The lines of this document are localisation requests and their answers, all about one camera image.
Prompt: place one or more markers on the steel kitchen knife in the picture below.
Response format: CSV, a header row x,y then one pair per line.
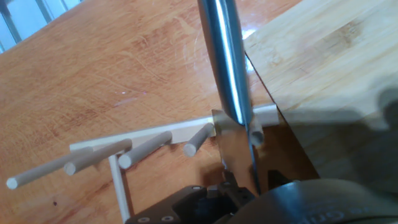
x,y
227,62

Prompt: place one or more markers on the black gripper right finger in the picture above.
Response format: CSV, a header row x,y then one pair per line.
x,y
276,179

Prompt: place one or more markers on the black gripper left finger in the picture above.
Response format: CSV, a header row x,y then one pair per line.
x,y
186,205

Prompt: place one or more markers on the wooden peg dish rack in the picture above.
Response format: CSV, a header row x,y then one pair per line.
x,y
267,115

